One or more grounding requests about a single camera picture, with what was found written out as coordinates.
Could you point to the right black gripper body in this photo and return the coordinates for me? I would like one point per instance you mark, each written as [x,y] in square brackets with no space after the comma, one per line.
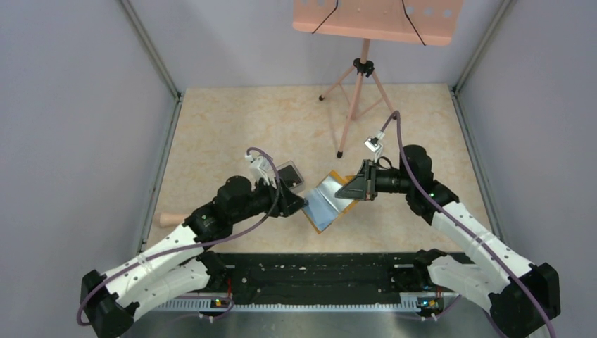
[372,172]

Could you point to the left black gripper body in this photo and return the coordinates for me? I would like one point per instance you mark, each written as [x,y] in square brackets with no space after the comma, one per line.
[267,196]

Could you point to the orange leather card holder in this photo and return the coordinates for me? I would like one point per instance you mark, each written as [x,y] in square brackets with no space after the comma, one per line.
[322,207]

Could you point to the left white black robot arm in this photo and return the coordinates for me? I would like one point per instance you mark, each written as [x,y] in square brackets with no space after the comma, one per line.
[112,301]

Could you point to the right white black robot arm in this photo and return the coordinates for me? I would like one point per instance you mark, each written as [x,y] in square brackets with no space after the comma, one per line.
[519,296]

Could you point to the clear plastic card box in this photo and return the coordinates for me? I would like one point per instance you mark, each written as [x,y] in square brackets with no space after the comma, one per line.
[289,172]

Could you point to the pink music stand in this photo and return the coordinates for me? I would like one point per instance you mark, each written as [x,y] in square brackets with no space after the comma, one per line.
[425,22]

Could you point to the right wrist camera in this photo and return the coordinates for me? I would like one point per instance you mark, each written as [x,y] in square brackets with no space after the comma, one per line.
[374,145]

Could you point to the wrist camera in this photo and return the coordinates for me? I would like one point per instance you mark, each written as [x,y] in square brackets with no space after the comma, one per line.
[374,145]
[259,167]

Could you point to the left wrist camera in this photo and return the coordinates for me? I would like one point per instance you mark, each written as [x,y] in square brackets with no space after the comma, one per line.
[259,167]

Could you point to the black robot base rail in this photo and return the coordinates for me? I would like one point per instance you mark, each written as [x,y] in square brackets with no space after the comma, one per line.
[318,279]

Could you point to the wooden handle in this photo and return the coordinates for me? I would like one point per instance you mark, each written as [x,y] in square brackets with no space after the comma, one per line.
[165,220]

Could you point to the white slotted cable duct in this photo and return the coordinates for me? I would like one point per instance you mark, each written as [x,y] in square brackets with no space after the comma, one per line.
[411,304]

